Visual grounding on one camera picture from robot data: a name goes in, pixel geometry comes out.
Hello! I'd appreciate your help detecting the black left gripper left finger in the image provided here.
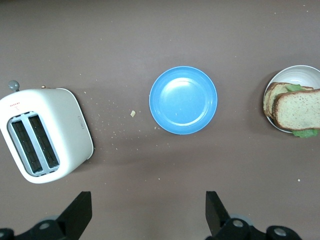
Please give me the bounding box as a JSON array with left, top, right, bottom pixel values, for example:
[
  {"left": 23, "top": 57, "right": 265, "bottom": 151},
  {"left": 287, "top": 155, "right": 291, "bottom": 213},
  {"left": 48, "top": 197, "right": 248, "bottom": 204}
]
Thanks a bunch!
[{"left": 56, "top": 191, "right": 93, "bottom": 240}]

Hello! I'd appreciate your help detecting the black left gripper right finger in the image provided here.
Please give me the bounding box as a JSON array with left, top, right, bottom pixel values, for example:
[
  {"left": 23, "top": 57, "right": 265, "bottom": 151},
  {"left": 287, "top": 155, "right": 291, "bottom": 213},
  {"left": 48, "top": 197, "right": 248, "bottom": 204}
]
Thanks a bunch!
[{"left": 205, "top": 191, "right": 230, "bottom": 237}]

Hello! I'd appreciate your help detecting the green lettuce leaf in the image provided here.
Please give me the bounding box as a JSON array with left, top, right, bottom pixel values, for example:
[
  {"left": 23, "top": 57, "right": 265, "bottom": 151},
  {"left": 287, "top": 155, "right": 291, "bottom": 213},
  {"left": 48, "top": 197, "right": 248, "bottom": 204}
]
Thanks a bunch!
[{"left": 285, "top": 83, "right": 320, "bottom": 139}]

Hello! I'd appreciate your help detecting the light crust bread slice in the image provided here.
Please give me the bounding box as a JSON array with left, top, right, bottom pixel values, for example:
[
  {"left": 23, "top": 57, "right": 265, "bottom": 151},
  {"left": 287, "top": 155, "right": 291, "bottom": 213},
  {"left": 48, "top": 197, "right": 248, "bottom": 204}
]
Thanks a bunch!
[{"left": 263, "top": 82, "right": 315, "bottom": 120}]

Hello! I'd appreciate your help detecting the dark crust bread slice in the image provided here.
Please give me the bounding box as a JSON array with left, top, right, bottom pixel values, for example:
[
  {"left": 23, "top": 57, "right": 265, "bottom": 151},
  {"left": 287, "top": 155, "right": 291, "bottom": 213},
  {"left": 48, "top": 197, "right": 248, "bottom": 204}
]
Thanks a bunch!
[{"left": 272, "top": 88, "right": 320, "bottom": 131}]

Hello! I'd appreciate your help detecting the blue round plate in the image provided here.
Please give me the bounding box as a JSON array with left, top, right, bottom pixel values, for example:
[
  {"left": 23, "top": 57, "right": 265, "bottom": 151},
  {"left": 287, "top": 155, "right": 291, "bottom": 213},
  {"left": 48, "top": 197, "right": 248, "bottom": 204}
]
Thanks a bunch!
[{"left": 149, "top": 65, "right": 219, "bottom": 136}]

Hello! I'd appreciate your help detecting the beige round plate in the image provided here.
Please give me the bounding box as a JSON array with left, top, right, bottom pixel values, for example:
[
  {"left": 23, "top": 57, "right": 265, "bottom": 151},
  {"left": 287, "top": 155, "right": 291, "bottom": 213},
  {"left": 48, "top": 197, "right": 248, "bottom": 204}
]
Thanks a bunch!
[{"left": 263, "top": 64, "right": 320, "bottom": 134}]

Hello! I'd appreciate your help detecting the white two-slot toaster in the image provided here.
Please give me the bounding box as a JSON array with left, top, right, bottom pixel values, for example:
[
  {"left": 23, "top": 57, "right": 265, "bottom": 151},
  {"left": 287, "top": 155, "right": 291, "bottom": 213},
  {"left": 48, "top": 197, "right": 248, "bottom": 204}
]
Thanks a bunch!
[{"left": 0, "top": 79, "right": 95, "bottom": 185}]

